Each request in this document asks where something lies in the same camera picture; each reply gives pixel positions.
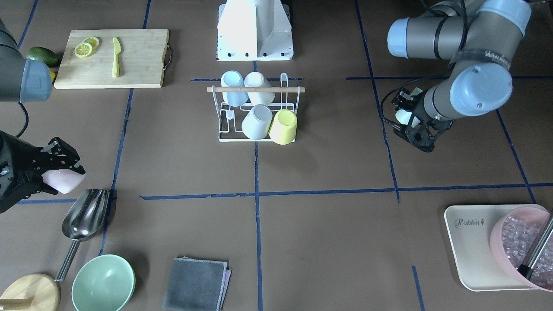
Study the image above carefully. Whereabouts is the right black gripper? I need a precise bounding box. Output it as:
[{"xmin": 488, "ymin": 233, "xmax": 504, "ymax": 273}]
[{"xmin": 0, "ymin": 131, "xmax": 85, "ymax": 213}]

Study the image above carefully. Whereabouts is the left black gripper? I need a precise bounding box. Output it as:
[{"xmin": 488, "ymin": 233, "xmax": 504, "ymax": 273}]
[{"xmin": 391, "ymin": 87, "xmax": 454, "ymax": 153}]

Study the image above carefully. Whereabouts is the mint green cup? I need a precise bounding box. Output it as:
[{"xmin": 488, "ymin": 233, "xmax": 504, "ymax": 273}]
[{"xmin": 395, "ymin": 110, "xmax": 420, "ymax": 127}]

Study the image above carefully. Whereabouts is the pink cup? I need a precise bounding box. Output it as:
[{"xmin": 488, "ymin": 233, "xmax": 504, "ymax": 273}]
[{"xmin": 42, "ymin": 169, "xmax": 86, "ymax": 194}]

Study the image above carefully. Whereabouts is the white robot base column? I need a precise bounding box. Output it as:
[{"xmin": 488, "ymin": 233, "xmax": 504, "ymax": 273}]
[{"xmin": 216, "ymin": 0, "xmax": 294, "ymax": 61}]

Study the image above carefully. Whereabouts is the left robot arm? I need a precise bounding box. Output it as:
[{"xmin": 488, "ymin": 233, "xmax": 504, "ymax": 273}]
[{"xmin": 385, "ymin": 0, "xmax": 531, "ymax": 153}]

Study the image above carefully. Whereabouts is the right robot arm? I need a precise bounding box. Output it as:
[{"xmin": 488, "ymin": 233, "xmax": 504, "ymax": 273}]
[{"xmin": 0, "ymin": 23, "xmax": 86, "ymax": 213}]

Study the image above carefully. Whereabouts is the yellow cup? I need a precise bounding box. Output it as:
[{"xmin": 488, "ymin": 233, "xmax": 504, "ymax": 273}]
[{"xmin": 269, "ymin": 109, "xmax": 298, "ymax": 145}]

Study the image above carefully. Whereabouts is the grey cup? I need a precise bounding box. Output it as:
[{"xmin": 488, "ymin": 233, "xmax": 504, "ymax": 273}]
[{"xmin": 242, "ymin": 104, "xmax": 273, "ymax": 140}]

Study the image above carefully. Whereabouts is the white cup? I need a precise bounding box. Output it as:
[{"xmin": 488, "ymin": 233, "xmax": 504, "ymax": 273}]
[{"xmin": 244, "ymin": 71, "xmax": 275, "ymax": 106}]

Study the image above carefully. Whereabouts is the light blue cup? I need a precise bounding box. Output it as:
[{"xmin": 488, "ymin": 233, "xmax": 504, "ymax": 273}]
[{"xmin": 221, "ymin": 70, "xmax": 250, "ymax": 107}]

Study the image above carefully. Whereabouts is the steel scoop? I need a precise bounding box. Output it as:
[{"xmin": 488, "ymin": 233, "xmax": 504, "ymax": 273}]
[{"xmin": 54, "ymin": 189, "xmax": 111, "ymax": 282}]

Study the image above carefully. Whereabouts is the avocado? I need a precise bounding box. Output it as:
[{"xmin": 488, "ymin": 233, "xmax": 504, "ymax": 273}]
[{"xmin": 26, "ymin": 47, "xmax": 60, "ymax": 68}]

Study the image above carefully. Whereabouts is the wooden cutting board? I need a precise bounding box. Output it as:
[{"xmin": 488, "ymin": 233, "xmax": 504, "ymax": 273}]
[{"xmin": 54, "ymin": 29, "xmax": 170, "ymax": 90}]

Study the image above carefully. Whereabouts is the lemon slice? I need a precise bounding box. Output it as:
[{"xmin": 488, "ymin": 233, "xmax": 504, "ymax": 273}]
[
  {"xmin": 74, "ymin": 42, "xmax": 94, "ymax": 58},
  {"xmin": 83, "ymin": 37, "xmax": 101, "ymax": 51}
]

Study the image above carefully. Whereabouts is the yellow-green plastic knife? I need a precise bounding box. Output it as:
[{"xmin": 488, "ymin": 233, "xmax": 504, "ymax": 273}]
[{"xmin": 112, "ymin": 37, "xmax": 122, "ymax": 78}]

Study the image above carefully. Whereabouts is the beige plastic tray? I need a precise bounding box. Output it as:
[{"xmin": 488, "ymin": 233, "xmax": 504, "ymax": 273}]
[{"xmin": 444, "ymin": 204, "xmax": 549, "ymax": 292}]

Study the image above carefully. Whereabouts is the green bowl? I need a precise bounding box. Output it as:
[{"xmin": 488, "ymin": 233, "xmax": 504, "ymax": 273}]
[{"xmin": 71, "ymin": 254, "xmax": 136, "ymax": 311}]

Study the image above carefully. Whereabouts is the wooden mug tree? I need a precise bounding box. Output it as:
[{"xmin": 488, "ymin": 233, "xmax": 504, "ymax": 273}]
[{"xmin": 0, "ymin": 273, "xmax": 60, "ymax": 311}]

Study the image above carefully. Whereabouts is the pink bowl with ice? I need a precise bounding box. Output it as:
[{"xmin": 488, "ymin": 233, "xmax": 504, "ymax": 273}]
[{"xmin": 489, "ymin": 206, "xmax": 553, "ymax": 292}]

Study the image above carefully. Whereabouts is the grey cloth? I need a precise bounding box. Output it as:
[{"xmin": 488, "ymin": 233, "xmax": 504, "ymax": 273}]
[{"xmin": 163, "ymin": 257, "xmax": 232, "ymax": 311}]

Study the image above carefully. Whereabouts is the white wire cup rack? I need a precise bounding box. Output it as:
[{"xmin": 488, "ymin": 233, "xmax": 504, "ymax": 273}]
[{"xmin": 207, "ymin": 70, "xmax": 305, "ymax": 145}]

